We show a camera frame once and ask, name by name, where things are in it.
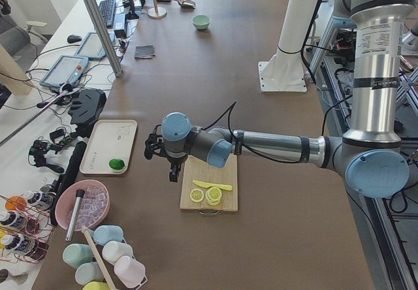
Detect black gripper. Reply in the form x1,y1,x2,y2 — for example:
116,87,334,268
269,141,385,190
144,124,187,182

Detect light green bowl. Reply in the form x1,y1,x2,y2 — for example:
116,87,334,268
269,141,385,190
192,14,210,30

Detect pink bowl with ice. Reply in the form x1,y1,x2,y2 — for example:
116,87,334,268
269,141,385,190
55,180,110,231

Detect bamboo cutting board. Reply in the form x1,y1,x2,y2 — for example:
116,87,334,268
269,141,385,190
180,155,238,212

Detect steel scoop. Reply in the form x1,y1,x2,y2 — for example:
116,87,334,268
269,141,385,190
170,0,196,9

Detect lemon slice lower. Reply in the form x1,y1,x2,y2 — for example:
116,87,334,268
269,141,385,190
189,188,204,203

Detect lemon slice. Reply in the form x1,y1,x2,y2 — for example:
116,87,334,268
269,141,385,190
189,188,204,203
205,187,222,206

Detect yellow plastic knife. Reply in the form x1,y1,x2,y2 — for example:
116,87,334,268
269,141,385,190
192,180,233,191

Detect lemon slice upper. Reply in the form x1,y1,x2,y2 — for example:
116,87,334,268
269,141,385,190
205,187,222,206

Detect wooden mug tree stand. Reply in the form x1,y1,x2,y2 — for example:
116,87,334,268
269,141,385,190
148,0,167,19

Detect green lime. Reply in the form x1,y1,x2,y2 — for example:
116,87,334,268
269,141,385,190
108,158,125,170

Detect cream serving tray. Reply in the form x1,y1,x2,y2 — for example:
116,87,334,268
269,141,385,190
80,120,137,175

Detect grey folded cloth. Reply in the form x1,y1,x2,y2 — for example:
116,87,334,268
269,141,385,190
134,45,155,60

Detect light blue cup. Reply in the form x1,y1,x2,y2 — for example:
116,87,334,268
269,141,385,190
93,225,124,246

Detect steel muddler rod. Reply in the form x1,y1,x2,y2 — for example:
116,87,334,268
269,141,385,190
65,189,85,242

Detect black keyboard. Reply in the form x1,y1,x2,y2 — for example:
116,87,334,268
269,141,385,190
99,0,117,27

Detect white cup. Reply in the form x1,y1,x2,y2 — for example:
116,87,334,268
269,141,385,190
102,241,133,265

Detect pink cup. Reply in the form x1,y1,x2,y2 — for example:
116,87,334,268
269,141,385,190
114,255,148,289

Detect blue teach pendant far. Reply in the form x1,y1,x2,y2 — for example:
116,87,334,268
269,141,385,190
74,32,106,61

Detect blue teach pendant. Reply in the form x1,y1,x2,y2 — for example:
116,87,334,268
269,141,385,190
40,56,89,88
74,32,106,61

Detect mint green cup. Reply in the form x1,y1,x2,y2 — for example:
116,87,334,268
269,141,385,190
62,244,93,269

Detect black computer mouse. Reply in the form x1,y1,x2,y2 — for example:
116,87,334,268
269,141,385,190
67,35,82,44

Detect blue teach pendant near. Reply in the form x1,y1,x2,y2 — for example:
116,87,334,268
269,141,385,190
40,56,89,88

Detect aluminium frame post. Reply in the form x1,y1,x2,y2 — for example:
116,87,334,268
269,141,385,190
83,0,123,77

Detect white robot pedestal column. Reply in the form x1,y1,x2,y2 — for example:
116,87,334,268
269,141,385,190
258,0,321,92

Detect copper wire bottle rack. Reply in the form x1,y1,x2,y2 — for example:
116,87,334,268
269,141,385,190
1,191,55,264

